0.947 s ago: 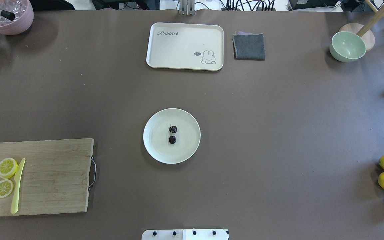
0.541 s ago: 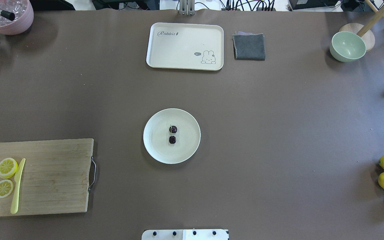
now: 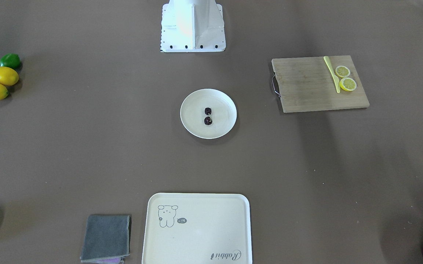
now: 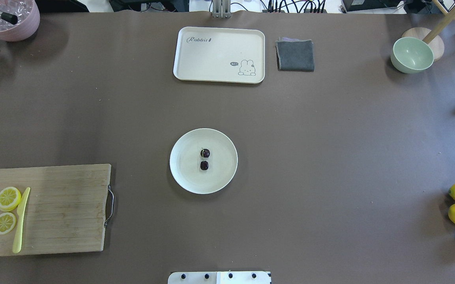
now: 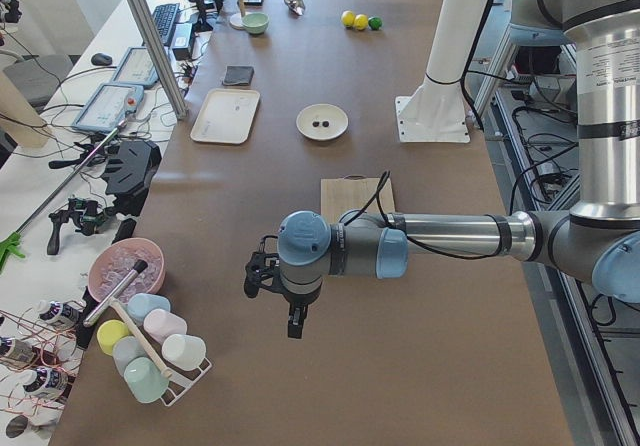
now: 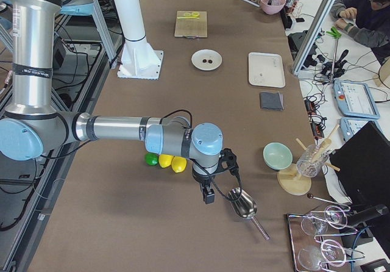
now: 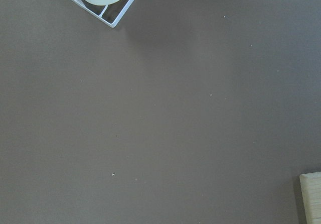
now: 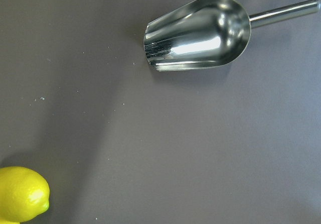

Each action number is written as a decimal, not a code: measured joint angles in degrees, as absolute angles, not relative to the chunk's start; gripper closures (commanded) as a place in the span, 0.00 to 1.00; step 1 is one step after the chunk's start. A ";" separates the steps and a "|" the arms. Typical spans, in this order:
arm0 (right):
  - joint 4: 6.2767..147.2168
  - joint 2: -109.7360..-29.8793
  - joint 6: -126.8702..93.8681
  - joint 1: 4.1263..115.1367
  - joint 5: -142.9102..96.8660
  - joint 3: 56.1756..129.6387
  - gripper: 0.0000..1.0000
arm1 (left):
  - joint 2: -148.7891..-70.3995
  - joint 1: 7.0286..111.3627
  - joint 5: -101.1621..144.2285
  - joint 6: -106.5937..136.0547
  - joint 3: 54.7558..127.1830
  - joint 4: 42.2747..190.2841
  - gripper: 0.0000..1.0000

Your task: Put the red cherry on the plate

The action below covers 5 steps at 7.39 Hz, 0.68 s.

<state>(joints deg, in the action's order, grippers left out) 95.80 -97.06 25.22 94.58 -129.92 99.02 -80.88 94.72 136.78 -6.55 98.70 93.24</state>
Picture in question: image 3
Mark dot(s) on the cream rectangular tray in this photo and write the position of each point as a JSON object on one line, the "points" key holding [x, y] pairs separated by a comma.
{"points": [[197, 228]]}

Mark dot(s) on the white round plate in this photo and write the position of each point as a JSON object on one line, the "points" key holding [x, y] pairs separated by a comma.
{"points": [[224, 113]]}

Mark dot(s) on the wooden cutting board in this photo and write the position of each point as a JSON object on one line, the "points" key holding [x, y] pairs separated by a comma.
{"points": [[306, 84]]}

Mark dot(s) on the yellow green plastic knife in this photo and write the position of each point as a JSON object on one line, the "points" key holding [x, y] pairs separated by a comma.
{"points": [[335, 78]]}

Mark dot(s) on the lemon slice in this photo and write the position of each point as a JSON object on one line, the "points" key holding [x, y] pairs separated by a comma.
{"points": [[348, 84], [342, 71]]}

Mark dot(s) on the grey folded cloth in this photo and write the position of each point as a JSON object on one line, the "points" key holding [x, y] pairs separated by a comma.
{"points": [[106, 239]]}

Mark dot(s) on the yellow lemon near lime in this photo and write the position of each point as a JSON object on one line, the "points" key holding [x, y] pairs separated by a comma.
{"points": [[8, 76]]}

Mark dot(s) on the green lime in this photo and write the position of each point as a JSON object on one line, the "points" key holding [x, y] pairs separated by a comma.
{"points": [[10, 60]]}

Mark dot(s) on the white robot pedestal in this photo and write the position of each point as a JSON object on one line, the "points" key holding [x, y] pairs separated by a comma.
{"points": [[192, 26]]}

